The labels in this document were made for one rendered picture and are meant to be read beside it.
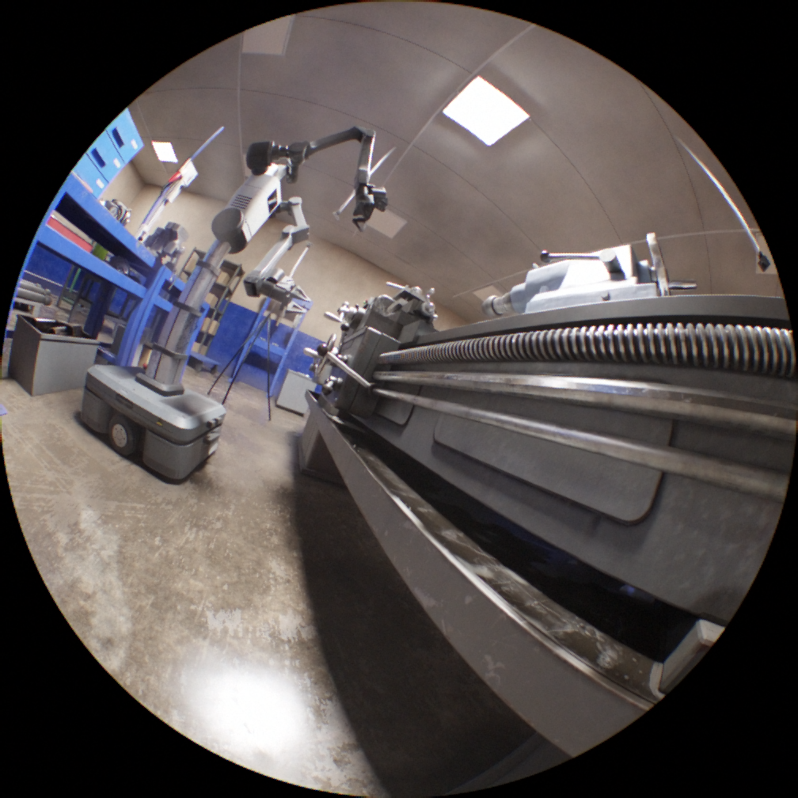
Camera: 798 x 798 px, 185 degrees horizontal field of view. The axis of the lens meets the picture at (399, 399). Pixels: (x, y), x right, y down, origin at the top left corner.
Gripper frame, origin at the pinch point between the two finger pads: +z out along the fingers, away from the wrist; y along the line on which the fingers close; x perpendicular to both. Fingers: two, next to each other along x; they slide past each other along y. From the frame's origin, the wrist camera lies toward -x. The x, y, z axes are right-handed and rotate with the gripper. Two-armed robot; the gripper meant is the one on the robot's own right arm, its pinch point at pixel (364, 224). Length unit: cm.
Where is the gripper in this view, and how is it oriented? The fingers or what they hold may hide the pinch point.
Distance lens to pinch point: 106.8
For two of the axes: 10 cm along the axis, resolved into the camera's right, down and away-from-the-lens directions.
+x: -9.3, 1.5, -3.5
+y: -3.6, -0.8, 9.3
